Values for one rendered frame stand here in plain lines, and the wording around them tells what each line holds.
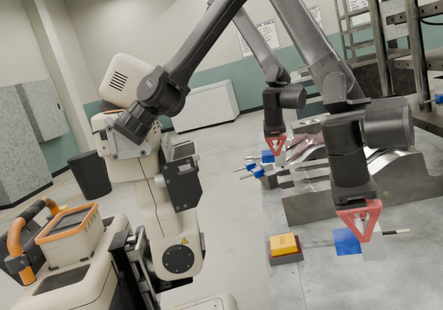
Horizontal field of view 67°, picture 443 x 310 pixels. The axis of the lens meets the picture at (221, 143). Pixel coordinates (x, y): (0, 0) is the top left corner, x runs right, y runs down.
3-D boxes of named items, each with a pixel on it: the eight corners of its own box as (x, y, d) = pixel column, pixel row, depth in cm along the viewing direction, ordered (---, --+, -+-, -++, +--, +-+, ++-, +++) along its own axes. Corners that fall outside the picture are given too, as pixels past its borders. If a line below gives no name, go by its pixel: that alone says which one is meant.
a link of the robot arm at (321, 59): (268, -5, 83) (245, -38, 75) (288, -21, 81) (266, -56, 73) (343, 127, 59) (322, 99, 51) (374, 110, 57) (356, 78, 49)
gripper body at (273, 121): (283, 123, 108) (281, 100, 106) (286, 134, 99) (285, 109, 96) (263, 124, 109) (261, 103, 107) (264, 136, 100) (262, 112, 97)
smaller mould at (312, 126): (296, 141, 174) (293, 128, 173) (293, 134, 189) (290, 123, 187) (334, 132, 171) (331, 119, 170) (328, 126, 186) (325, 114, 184)
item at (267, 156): (245, 169, 107) (243, 154, 105) (245, 162, 112) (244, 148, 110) (286, 165, 106) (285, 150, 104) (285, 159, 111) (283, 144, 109)
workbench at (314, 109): (300, 134, 501) (287, 76, 482) (299, 111, 679) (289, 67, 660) (348, 124, 482) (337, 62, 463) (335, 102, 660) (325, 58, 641)
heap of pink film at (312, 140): (292, 163, 125) (287, 144, 124) (275, 154, 143) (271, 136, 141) (353, 142, 129) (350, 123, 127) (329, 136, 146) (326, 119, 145)
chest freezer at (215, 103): (240, 115, 831) (231, 78, 811) (235, 121, 759) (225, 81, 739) (185, 128, 873) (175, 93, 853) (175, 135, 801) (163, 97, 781)
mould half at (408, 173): (288, 227, 93) (277, 183, 90) (281, 190, 118) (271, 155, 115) (480, 188, 86) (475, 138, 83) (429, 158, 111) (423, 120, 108)
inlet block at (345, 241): (306, 267, 58) (299, 240, 57) (306, 250, 63) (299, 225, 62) (387, 260, 54) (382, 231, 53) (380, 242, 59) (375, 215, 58)
